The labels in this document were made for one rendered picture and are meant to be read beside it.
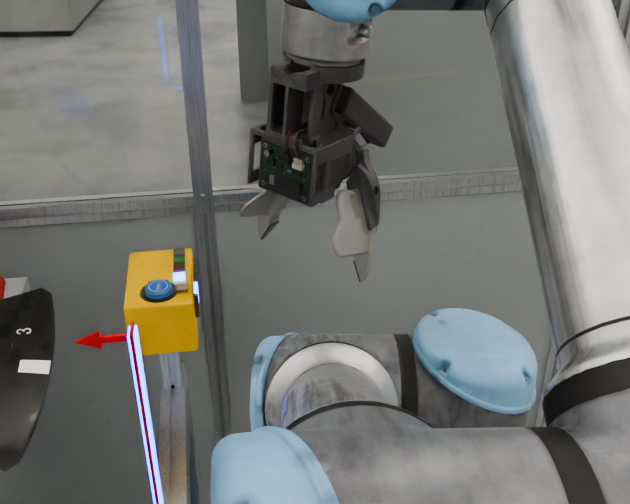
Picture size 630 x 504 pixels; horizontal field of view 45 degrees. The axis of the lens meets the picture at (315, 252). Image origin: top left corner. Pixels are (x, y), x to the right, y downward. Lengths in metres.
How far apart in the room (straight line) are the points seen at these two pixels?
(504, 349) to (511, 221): 1.05
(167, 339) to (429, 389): 0.55
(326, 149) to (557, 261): 0.30
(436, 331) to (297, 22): 0.30
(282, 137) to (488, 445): 0.40
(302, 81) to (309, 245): 1.05
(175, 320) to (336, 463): 0.85
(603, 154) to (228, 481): 0.24
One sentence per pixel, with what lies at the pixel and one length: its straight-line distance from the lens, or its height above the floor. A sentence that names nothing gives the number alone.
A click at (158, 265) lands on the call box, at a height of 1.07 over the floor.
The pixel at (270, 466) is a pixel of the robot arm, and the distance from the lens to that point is 0.29.
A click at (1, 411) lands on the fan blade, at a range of 0.87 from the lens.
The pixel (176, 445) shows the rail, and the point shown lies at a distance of 1.20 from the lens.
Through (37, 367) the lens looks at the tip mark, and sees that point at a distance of 0.89.
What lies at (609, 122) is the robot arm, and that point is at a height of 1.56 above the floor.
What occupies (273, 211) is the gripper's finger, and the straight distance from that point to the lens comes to 0.76.
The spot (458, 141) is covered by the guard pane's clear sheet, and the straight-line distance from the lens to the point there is 1.63.
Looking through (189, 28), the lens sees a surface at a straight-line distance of 1.45.
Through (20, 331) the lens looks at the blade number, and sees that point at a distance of 0.92.
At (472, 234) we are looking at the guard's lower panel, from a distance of 1.74.
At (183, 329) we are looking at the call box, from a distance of 1.14.
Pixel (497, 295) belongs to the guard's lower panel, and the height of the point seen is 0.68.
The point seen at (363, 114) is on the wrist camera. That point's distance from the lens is 0.70.
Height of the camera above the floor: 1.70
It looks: 31 degrees down
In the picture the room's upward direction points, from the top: straight up
